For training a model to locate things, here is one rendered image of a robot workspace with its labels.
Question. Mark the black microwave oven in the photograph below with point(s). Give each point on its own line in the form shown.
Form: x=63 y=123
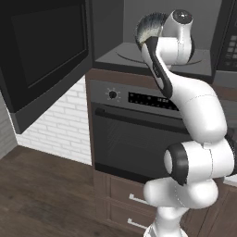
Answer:
x=108 y=27

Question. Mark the black built-in oven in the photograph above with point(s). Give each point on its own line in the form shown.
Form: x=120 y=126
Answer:
x=123 y=92

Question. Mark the black oven door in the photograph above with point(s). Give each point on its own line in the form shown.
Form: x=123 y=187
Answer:
x=129 y=145

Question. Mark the black oven knob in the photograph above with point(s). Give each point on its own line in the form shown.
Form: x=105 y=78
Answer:
x=113 y=94

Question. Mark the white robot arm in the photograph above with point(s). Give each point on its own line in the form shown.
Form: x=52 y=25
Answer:
x=200 y=111

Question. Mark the brown drawer front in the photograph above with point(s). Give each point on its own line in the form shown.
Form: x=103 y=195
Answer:
x=118 y=216
x=122 y=189

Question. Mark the grey microwave turntable plate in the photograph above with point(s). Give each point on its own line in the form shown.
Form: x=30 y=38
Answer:
x=129 y=55

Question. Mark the black microwave door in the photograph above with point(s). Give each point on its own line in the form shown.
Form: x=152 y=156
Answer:
x=46 y=46

